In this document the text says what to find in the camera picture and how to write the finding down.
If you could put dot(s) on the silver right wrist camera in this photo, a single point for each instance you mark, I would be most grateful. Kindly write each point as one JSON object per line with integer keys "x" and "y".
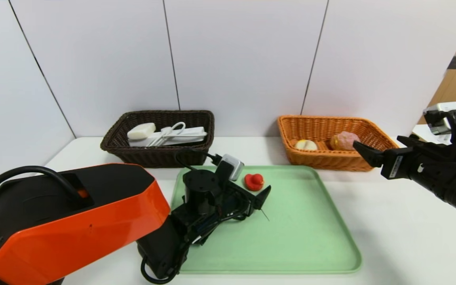
{"x": 441, "y": 116}

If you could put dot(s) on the white power strip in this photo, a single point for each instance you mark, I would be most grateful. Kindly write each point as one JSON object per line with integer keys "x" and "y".
{"x": 192, "y": 135}

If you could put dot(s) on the white soap bar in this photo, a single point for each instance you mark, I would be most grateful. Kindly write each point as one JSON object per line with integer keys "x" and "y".
{"x": 141, "y": 131}

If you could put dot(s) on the white side table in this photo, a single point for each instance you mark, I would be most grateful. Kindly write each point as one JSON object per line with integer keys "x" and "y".
{"x": 420, "y": 132}

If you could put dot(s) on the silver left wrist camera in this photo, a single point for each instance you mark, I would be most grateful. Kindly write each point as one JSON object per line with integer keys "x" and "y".
{"x": 234, "y": 166}

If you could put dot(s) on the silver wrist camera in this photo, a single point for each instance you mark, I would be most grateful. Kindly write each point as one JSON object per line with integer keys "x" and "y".
{"x": 234, "y": 166}
{"x": 441, "y": 116}

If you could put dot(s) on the red rubber duck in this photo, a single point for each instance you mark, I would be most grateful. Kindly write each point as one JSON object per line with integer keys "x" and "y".
{"x": 254, "y": 183}

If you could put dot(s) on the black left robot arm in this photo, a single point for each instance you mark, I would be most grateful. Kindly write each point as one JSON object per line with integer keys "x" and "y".
{"x": 73, "y": 221}

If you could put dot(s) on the dark brown wicker basket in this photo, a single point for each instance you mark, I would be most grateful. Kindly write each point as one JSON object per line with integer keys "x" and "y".
{"x": 164, "y": 158}

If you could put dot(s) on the light green plastic tray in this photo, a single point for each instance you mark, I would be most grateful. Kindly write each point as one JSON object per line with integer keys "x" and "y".
{"x": 311, "y": 237}

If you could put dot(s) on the cream steamed bun toy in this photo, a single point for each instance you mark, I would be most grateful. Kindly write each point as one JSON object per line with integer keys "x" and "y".
{"x": 306, "y": 145}

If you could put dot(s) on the pink burger bun toy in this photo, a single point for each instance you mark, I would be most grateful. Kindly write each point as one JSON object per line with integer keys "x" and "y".
{"x": 344, "y": 141}

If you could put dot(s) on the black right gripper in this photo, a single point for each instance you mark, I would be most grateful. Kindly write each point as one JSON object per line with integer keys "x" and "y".
{"x": 396, "y": 163}

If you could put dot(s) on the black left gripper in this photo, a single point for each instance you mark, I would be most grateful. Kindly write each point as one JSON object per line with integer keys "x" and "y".
{"x": 248, "y": 204}

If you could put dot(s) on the orange wicker basket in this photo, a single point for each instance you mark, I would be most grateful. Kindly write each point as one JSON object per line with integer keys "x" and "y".
{"x": 331, "y": 162}

